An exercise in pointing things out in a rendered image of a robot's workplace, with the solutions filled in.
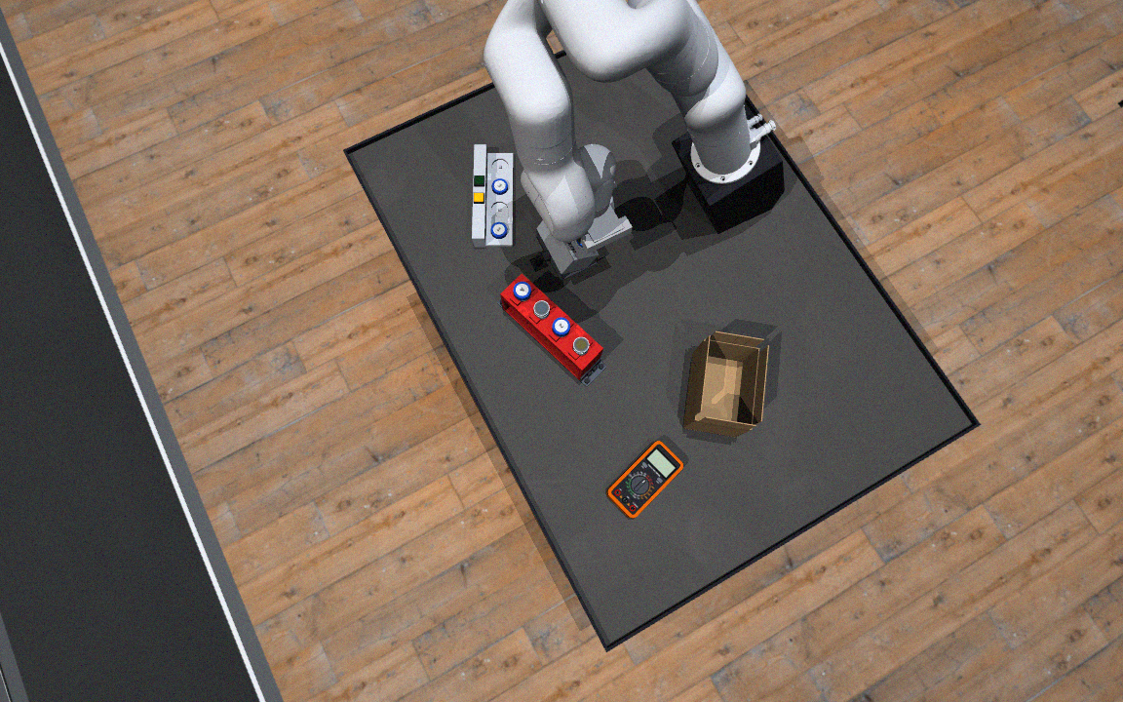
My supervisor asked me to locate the brown cardboard box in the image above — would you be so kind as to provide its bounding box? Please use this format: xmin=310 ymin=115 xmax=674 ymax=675
xmin=683 ymin=331 xmax=769 ymax=437

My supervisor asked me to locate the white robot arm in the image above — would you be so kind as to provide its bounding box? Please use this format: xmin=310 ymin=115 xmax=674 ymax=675
xmin=484 ymin=0 xmax=776 ymax=254

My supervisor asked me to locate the orange digital multimeter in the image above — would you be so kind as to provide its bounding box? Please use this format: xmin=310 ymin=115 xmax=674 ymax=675
xmin=606 ymin=441 xmax=683 ymax=519

